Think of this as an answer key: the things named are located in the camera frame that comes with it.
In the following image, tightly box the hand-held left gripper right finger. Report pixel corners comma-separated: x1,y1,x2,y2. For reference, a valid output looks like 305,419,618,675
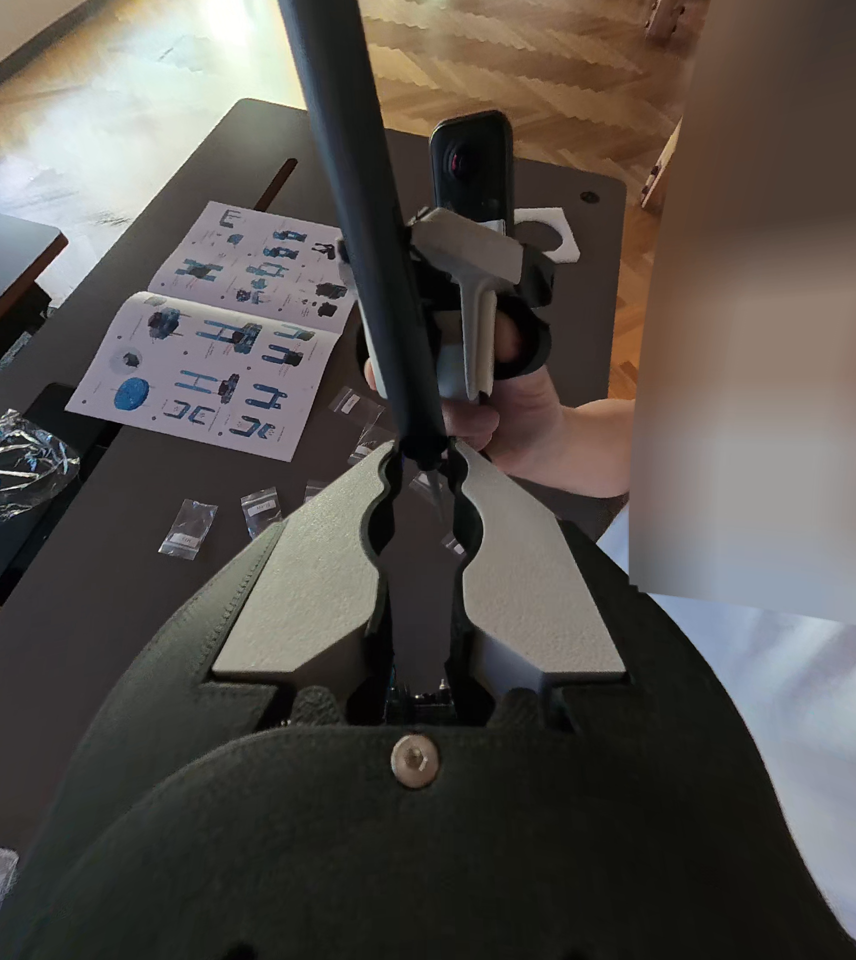
443,438,629,725

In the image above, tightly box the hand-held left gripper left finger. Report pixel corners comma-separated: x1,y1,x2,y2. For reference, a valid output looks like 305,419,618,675
212,439,404,725

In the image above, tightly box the black screwdriver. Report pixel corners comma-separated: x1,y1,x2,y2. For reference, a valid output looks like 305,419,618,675
278,0,449,511

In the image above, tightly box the person's right forearm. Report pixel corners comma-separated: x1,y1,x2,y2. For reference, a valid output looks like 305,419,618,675
540,397,635,500

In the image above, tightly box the person's right hand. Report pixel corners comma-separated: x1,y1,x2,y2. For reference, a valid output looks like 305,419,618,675
441,311,573,483

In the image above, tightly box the white foam piece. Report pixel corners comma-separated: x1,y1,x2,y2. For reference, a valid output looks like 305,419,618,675
514,207,583,264

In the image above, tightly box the open instruction booklet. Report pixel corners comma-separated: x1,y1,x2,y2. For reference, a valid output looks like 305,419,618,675
65,201,359,462

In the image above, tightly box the person's white shirt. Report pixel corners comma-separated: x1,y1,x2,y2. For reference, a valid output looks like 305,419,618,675
596,510,856,960

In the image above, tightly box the crumpled clear plastic wrap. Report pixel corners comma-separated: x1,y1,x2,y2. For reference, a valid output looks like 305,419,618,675
0,408,83,601

